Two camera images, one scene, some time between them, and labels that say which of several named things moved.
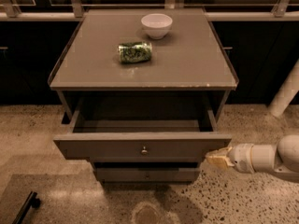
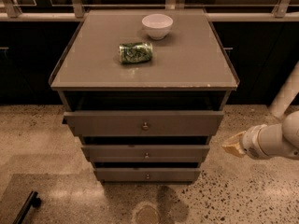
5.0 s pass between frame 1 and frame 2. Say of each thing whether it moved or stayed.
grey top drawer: moved
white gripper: moved
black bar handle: stayed
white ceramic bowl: stayed
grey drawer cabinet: stayed
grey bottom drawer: stayed
